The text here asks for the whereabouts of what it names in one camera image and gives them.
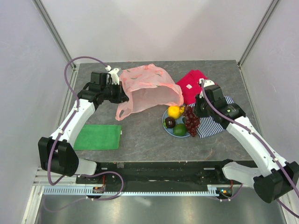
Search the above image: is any pink plastic bag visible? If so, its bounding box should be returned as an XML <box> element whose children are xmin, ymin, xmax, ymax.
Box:
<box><xmin>115</xmin><ymin>64</ymin><xmax>184</xmax><ymax>121</ymax></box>

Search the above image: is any right aluminium frame post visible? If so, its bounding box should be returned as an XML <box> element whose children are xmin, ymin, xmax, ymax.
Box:
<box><xmin>237</xmin><ymin>0</ymin><xmax>281</xmax><ymax>69</ymax></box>

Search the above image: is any red folded t-shirt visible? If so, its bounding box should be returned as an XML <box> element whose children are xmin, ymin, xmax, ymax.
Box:
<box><xmin>176</xmin><ymin>70</ymin><xmax>209</xmax><ymax>105</ymax></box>

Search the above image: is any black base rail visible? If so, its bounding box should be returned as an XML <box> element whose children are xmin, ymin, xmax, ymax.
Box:
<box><xmin>76</xmin><ymin>160</ymin><xmax>243</xmax><ymax>187</ymax></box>

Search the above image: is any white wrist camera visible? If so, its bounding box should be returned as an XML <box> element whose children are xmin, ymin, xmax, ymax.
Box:
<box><xmin>199</xmin><ymin>78</ymin><xmax>215</xmax><ymax>88</ymax></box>
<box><xmin>105</xmin><ymin>65</ymin><xmax>122</xmax><ymax>85</ymax></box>

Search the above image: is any green lime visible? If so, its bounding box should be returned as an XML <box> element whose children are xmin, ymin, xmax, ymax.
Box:
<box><xmin>173</xmin><ymin>123</ymin><xmax>187</xmax><ymax>137</ymax></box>

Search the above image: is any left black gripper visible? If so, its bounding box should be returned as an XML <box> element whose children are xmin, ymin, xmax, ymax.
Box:
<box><xmin>101</xmin><ymin>81</ymin><xmax>129</xmax><ymax>104</ymax></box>

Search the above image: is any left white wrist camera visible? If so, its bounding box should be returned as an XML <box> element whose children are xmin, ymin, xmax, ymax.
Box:
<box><xmin>105</xmin><ymin>65</ymin><xmax>122</xmax><ymax>85</ymax></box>

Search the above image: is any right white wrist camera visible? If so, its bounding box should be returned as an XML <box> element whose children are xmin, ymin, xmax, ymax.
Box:
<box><xmin>199</xmin><ymin>78</ymin><xmax>215</xmax><ymax>88</ymax></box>

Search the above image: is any green towel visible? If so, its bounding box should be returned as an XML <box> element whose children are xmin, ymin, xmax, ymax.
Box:
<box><xmin>74</xmin><ymin>125</ymin><xmax>122</xmax><ymax>151</ymax></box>

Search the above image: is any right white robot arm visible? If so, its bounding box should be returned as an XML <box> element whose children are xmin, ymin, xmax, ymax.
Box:
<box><xmin>194</xmin><ymin>79</ymin><xmax>299</xmax><ymax>203</ymax></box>

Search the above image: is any blue white striped cloth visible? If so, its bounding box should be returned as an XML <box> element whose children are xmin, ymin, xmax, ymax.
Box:
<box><xmin>186</xmin><ymin>103</ymin><xmax>225</xmax><ymax>139</ymax></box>

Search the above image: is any purple grape bunch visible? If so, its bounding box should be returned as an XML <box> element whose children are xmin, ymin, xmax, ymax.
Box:
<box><xmin>182</xmin><ymin>106</ymin><xmax>200</xmax><ymax>137</ymax></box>

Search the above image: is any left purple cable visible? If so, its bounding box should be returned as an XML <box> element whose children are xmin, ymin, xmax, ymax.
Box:
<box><xmin>46</xmin><ymin>55</ymin><xmax>112</xmax><ymax>186</ymax></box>

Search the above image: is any aluminium frame post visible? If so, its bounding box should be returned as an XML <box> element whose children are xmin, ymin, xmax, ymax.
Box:
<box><xmin>32</xmin><ymin>0</ymin><xmax>72</xmax><ymax>62</ymax></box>
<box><xmin>237</xmin><ymin>0</ymin><xmax>281</xmax><ymax>69</ymax></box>

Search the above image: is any left aluminium frame post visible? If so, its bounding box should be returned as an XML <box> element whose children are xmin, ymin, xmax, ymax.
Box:
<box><xmin>32</xmin><ymin>0</ymin><xmax>72</xmax><ymax>62</ymax></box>

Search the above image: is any white slotted cable duct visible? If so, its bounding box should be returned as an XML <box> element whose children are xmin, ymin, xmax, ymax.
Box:
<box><xmin>43</xmin><ymin>186</ymin><xmax>224</xmax><ymax>196</ymax></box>

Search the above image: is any yellow lemon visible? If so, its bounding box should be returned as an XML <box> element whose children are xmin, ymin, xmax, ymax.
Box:
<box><xmin>167</xmin><ymin>106</ymin><xmax>181</xmax><ymax>119</ymax></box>

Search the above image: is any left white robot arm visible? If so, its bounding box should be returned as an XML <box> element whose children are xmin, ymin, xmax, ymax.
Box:
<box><xmin>38</xmin><ymin>68</ymin><xmax>128</xmax><ymax>183</ymax></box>

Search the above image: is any dark mangosteen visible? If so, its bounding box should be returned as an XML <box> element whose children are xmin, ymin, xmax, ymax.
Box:
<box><xmin>163</xmin><ymin>117</ymin><xmax>176</xmax><ymax>128</ymax></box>

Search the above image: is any light blue plate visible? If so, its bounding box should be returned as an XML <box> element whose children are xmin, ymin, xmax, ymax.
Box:
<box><xmin>162</xmin><ymin>110</ymin><xmax>190</xmax><ymax>138</ymax></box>

